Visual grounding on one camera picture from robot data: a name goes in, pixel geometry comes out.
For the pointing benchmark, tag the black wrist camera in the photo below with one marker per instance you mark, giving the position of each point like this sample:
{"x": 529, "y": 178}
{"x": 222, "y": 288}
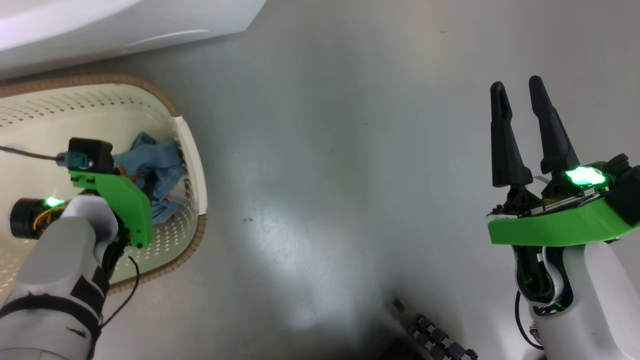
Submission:
{"x": 627, "y": 190}
{"x": 95, "y": 152}

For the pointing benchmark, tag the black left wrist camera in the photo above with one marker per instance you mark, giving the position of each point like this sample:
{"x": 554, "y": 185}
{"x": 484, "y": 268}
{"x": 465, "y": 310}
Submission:
{"x": 95, "y": 152}

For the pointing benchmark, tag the cream perforated laundry basket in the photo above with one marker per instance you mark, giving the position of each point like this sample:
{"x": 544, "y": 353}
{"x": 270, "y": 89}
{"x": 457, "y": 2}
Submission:
{"x": 75, "y": 110}

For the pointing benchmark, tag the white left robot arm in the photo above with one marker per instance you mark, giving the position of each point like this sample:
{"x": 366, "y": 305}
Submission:
{"x": 55, "y": 260}

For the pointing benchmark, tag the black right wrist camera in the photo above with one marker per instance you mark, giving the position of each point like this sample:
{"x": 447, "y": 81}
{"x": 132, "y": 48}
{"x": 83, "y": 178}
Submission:
{"x": 627, "y": 190}

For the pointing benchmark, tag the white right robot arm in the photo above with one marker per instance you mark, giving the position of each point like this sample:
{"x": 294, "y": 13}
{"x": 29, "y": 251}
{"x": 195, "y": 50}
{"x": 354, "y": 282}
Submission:
{"x": 600, "y": 300}

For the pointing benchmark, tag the white front-load washing machine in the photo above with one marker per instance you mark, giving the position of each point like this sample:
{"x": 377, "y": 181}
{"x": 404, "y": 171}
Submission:
{"x": 100, "y": 25}

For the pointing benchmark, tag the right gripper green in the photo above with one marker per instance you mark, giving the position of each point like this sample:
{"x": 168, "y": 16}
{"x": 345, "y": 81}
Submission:
{"x": 550, "y": 227}

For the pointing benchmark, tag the blue patterned clothes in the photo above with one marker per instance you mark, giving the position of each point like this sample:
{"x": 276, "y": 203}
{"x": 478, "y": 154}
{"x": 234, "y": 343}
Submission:
{"x": 150, "y": 160}

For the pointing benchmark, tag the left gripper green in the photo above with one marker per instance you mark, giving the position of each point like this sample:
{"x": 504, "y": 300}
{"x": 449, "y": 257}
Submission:
{"x": 127, "y": 200}

